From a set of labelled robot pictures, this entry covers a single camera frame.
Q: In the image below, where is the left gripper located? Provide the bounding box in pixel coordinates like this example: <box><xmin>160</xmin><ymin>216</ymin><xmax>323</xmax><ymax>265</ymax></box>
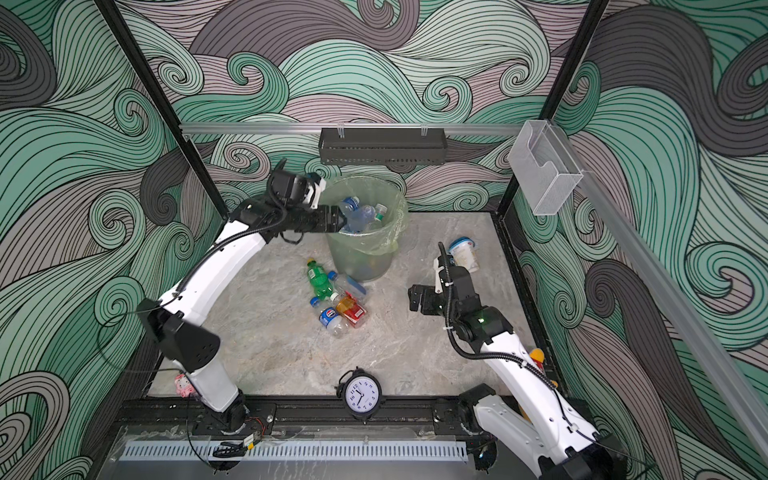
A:
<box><xmin>286</xmin><ymin>205</ymin><xmax>348</xmax><ymax>234</ymax></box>

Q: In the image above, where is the green sprite bottle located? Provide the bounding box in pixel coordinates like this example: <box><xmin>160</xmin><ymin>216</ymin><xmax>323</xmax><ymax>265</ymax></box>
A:
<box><xmin>307</xmin><ymin>258</ymin><xmax>335</xmax><ymax>300</ymax></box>

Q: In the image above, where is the clear bottle blue cap slanted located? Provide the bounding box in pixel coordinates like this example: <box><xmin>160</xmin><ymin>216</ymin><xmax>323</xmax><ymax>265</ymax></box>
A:
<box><xmin>328</xmin><ymin>270</ymin><xmax>368</xmax><ymax>301</ymax></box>

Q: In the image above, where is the red yellow label bottle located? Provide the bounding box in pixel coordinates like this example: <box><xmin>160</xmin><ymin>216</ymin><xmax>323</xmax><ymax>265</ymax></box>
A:
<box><xmin>330</xmin><ymin>293</ymin><xmax>368</xmax><ymax>328</ymax></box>

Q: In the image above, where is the pepsi label clear bottle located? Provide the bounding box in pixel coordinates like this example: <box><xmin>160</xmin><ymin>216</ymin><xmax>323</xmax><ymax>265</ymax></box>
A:
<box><xmin>310</xmin><ymin>297</ymin><xmax>347</xmax><ymax>338</ymax></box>

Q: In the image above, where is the large clear bottle white cap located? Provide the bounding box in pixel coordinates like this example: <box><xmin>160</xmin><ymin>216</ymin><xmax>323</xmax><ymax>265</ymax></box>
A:
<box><xmin>338</xmin><ymin>197</ymin><xmax>376</xmax><ymax>234</ymax></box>

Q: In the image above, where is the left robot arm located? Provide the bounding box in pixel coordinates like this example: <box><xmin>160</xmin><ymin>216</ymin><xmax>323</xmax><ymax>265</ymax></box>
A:
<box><xmin>136</xmin><ymin>167</ymin><xmax>346</xmax><ymax>435</ymax></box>

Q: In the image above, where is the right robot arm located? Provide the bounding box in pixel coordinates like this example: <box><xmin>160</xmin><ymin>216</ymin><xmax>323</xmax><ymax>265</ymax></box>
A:
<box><xmin>408</xmin><ymin>260</ymin><xmax>628</xmax><ymax>479</ymax></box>

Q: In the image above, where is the mesh bin with green liner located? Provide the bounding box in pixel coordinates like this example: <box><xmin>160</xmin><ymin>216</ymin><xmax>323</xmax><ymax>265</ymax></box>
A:
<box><xmin>320</xmin><ymin>175</ymin><xmax>408</xmax><ymax>281</ymax></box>

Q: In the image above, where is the white yogurt cup blue lid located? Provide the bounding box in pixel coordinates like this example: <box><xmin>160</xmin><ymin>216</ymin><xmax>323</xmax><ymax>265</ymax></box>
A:
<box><xmin>448</xmin><ymin>237</ymin><xmax>480</xmax><ymax>273</ymax></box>

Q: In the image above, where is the yellow plush toy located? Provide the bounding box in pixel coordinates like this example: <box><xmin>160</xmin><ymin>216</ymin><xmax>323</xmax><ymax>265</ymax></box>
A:
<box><xmin>529</xmin><ymin>348</ymin><xmax>545</xmax><ymax>371</ymax></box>

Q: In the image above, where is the black alarm clock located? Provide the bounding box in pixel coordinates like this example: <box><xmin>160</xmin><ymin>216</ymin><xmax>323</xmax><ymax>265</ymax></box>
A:
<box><xmin>336</xmin><ymin>368</ymin><xmax>383</xmax><ymax>424</ymax></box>

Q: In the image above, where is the pink plush toy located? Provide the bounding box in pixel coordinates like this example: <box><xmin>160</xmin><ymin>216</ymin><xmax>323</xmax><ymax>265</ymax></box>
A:
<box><xmin>174</xmin><ymin>374</ymin><xmax>197</xmax><ymax>398</ymax></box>

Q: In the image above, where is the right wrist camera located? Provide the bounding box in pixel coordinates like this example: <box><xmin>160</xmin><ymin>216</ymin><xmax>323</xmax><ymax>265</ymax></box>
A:
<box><xmin>433</xmin><ymin>258</ymin><xmax>446</xmax><ymax>295</ymax></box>

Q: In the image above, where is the black wall shelf tray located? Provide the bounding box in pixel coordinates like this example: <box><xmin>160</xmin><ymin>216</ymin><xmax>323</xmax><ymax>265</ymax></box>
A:
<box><xmin>318</xmin><ymin>127</ymin><xmax>448</xmax><ymax>166</ymax></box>

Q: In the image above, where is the clear acrylic wall holder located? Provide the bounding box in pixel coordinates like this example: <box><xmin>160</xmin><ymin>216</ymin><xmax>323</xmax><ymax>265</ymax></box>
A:
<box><xmin>507</xmin><ymin>120</ymin><xmax>583</xmax><ymax>216</ymax></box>

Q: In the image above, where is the white slotted cable duct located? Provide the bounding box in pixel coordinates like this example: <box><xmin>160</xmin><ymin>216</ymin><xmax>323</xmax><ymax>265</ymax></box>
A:
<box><xmin>119</xmin><ymin>440</ymin><xmax>469</xmax><ymax>463</ymax></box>

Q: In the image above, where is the aluminium wall rail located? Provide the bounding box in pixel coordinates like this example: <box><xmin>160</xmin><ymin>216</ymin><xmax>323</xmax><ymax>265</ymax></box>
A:
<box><xmin>179</xmin><ymin>122</ymin><xmax>523</xmax><ymax>137</ymax></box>

